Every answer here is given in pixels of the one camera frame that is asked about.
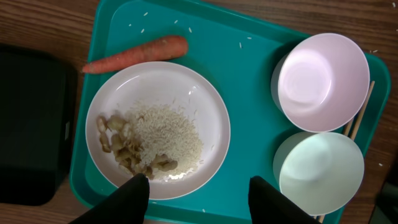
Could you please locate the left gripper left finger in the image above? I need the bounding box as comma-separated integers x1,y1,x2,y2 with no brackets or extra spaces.
70,174,150,224

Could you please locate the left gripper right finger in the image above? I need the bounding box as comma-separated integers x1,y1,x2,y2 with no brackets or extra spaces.
248,176,320,224

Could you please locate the wooden chopstick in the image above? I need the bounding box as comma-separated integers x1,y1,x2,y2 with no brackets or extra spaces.
317,80,376,224
343,118,354,137

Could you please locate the pale green bowl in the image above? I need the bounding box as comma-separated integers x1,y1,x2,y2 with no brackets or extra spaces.
273,132,364,216

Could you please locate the peanuts pile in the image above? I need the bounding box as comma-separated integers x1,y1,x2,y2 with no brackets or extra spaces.
96,114,178,180

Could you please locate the rice pile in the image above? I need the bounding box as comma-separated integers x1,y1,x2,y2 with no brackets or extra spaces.
126,104,203,181

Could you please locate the white plate with food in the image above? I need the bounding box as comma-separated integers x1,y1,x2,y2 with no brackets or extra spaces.
85,62,231,200

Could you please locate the black plastic tray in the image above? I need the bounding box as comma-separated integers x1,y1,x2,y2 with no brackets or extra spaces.
1,44,78,206

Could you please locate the orange carrot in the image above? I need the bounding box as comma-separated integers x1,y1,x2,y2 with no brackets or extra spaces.
82,35,188,74

